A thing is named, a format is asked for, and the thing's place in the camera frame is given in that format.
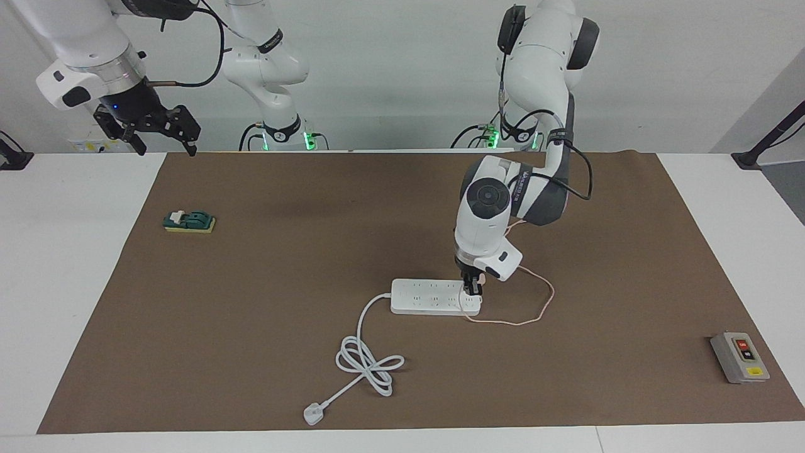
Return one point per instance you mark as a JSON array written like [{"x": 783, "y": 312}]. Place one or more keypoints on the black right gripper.
[{"x": 135, "y": 107}]

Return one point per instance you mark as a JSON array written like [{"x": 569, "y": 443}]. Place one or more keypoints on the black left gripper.
[{"x": 471, "y": 275}]

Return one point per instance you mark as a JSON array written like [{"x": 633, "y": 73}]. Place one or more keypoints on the pink charger adapter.
[{"x": 481, "y": 277}]

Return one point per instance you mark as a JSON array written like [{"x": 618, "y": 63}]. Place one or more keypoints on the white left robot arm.
[{"x": 484, "y": 226}]

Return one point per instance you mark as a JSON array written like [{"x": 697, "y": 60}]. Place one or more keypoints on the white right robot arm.
[{"x": 82, "y": 31}]

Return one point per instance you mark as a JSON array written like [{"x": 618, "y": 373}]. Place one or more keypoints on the white power strip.
[{"x": 427, "y": 299}]

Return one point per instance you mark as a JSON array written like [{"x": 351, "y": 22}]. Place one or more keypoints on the brown table mat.
[{"x": 251, "y": 314}]

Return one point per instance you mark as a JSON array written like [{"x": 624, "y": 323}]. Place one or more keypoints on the green knife switch block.
[{"x": 192, "y": 221}]

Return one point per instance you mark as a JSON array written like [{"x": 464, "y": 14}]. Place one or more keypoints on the black table clamp mount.
[
  {"x": 12, "y": 158},
  {"x": 761, "y": 145}
]

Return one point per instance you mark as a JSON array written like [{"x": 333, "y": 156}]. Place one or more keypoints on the grey on-off switch box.
[{"x": 739, "y": 358}]

